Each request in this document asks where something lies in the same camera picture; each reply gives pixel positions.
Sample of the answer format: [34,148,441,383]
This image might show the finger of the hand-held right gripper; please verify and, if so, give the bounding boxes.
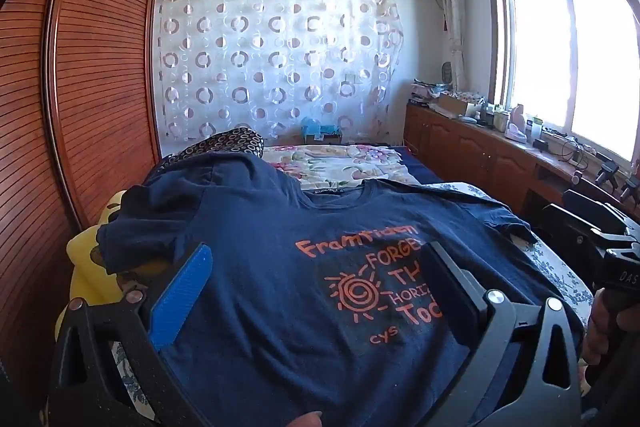
[562,189,628,220]
[542,203,603,265]

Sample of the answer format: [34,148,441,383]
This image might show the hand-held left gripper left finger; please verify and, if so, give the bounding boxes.
[47,243,216,427]

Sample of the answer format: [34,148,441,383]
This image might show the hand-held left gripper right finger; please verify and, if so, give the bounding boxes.
[420,241,583,427]

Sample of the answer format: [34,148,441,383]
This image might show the navy printed t-shirt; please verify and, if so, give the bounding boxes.
[97,154,586,427]

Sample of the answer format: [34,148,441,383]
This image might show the person's right hand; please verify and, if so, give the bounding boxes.
[582,289,640,380]

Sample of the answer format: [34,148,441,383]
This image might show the person's left hand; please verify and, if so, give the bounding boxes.
[289,411,325,427]

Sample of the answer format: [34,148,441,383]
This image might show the blue floral white bed cover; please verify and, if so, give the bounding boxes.
[107,182,596,423]

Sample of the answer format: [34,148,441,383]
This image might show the yellow plush toy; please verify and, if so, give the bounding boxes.
[67,189,166,308]

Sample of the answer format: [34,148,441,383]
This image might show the long wooden cabinet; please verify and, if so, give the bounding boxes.
[404,102,640,218]

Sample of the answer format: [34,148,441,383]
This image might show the navy bed sheet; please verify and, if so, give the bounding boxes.
[390,146,447,185]

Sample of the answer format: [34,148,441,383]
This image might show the circle pattern dark pillow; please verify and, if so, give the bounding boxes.
[162,126,265,165]

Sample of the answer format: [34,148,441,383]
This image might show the cardboard box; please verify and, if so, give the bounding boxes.
[437,93,483,116]

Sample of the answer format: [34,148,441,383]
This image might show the pink floral bedsheet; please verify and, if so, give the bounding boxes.
[262,144,416,192]

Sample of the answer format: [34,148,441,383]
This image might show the pile of small packages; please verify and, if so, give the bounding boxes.
[409,79,442,108]

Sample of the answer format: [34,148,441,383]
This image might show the blue plastic bag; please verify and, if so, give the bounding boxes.
[300,117,343,140]

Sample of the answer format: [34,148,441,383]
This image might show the tied white window curtain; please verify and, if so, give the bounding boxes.
[435,0,469,92]

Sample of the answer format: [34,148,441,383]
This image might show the wooden louvered wardrobe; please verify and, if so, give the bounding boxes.
[0,0,168,413]

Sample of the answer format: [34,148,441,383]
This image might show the circle print sheer curtain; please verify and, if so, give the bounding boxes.
[156,0,405,145]

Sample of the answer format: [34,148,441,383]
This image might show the tangle of black cables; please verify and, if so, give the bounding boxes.
[559,138,597,166]

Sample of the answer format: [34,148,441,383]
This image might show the wooden frame window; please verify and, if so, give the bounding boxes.
[482,0,640,178]

